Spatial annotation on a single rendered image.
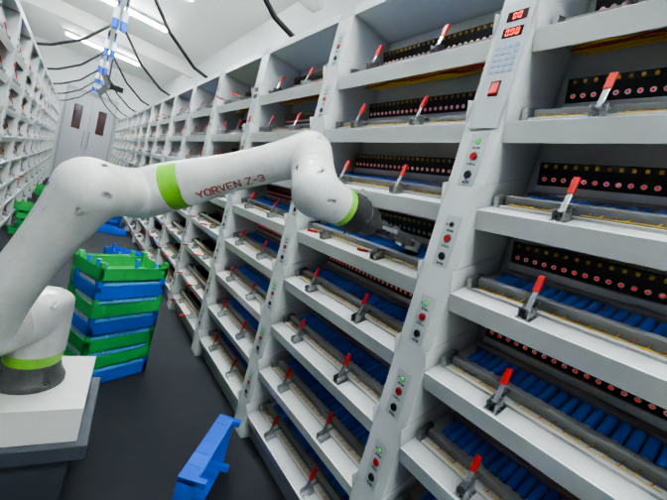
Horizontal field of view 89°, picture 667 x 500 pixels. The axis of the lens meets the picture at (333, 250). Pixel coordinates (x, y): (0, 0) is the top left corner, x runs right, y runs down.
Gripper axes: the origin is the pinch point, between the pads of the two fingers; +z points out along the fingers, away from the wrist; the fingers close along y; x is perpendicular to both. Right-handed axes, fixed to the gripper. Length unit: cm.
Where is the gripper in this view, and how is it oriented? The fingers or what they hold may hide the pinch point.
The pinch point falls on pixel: (408, 243)
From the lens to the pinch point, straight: 98.2
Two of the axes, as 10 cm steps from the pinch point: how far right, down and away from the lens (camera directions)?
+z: 7.2, 3.0, 6.3
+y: -5.8, -2.5, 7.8
